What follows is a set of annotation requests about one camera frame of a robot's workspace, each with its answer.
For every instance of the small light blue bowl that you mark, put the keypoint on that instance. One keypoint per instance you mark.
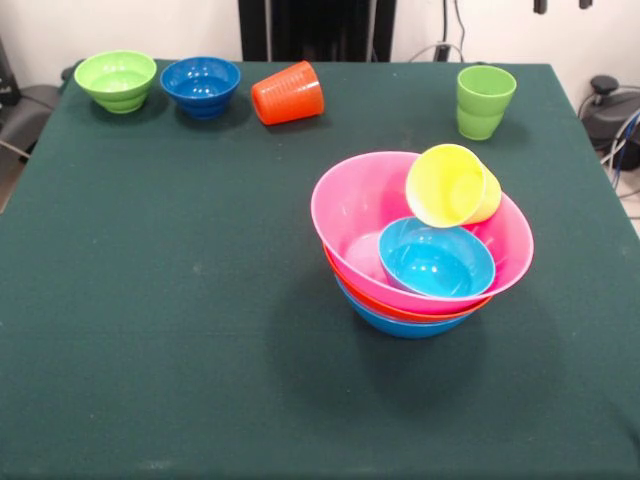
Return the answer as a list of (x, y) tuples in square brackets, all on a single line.
[(435, 262)]

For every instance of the orange ribbed cup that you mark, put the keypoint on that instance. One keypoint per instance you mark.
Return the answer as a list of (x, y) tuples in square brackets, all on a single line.
[(290, 97)]

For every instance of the green cup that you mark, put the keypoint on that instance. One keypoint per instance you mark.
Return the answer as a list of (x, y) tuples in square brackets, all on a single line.
[(482, 115)]

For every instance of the dark blue bowl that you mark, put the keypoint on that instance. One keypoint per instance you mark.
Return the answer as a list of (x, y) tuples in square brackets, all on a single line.
[(200, 90)]

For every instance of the lime green bowl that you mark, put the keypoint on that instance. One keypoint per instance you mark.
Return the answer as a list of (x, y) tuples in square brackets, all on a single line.
[(115, 82)]

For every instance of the dark green tablecloth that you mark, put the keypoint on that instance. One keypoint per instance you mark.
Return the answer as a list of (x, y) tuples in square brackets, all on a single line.
[(150, 275)]

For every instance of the large orange bowl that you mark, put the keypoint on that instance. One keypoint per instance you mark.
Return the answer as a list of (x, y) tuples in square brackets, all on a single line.
[(380, 305)]

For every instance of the large pink bowl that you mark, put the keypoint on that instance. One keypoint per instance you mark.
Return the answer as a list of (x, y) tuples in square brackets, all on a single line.
[(360, 200)]

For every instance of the yellow cup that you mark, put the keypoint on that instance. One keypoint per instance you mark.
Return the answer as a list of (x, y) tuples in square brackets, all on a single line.
[(445, 187)]

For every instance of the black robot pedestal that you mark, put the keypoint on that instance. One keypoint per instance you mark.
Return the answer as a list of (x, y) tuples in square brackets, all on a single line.
[(320, 30)]

